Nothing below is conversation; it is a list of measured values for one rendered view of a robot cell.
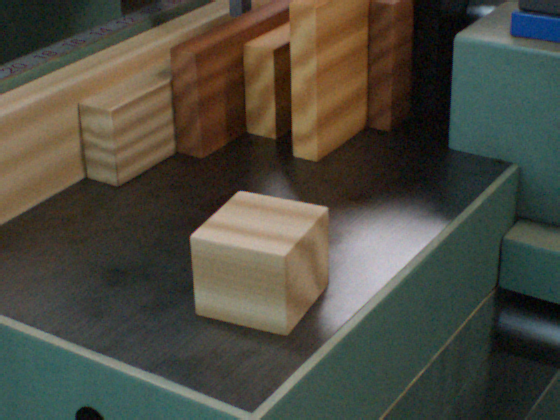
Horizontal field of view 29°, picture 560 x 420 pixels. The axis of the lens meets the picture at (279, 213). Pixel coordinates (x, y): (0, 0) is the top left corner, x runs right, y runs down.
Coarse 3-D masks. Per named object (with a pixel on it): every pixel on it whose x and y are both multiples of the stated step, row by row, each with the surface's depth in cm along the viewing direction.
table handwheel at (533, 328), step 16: (512, 304) 55; (528, 304) 55; (544, 304) 55; (512, 320) 55; (528, 320) 54; (544, 320) 54; (512, 336) 55; (528, 336) 54; (544, 336) 54; (512, 352) 56; (528, 352) 55; (544, 352) 54
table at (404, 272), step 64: (448, 128) 56; (64, 192) 51; (128, 192) 51; (192, 192) 51; (256, 192) 50; (320, 192) 50; (384, 192) 50; (448, 192) 50; (512, 192) 52; (0, 256) 46; (64, 256) 45; (128, 256) 45; (384, 256) 45; (448, 256) 47; (512, 256) 52; (0, 320) 41; (64, 320) 41; (128, 320) 41; (192, 320) 41; (320, 320) 41; (384, 320) 43; (448, 320) 49; (0, 384) 43; (64, 384) 40; (128, 384) 38; (192, 384) 37; (256, 384) 37; (320, 384) 39; (384, 384) 44
